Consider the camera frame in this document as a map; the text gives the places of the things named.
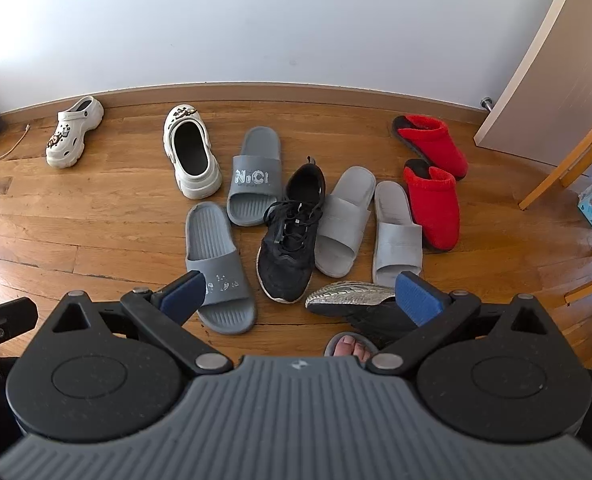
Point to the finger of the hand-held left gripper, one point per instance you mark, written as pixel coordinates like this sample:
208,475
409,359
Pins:
10,312

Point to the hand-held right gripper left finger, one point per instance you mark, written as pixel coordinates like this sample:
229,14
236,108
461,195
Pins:
183,292

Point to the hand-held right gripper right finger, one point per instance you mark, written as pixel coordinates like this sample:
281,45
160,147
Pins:
418,297

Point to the black sneaker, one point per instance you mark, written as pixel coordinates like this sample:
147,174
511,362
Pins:
356,295
286,265

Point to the white clog with charms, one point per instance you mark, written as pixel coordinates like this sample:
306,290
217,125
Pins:
198,182
73,130

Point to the dark grey slide worn print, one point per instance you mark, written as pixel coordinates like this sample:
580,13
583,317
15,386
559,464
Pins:
218,265

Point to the light grey slide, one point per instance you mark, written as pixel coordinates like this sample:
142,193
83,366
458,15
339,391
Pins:
396,245
343,220

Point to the person's right foot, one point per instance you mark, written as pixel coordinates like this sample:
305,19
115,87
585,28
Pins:
351,347

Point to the red fleece slipper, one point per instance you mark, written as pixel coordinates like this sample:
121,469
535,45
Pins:
436,145
436,210

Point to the person's foot in slide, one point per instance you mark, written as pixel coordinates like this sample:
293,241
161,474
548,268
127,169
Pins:
332,342

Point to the dark grey slide clear print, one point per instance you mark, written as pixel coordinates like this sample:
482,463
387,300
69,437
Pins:
251,177

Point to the metal door stopper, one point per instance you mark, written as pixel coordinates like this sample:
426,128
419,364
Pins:
486,102

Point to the wooden chair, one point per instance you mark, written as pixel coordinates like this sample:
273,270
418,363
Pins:
576,160

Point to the beige door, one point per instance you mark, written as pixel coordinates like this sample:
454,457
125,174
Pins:
551,60

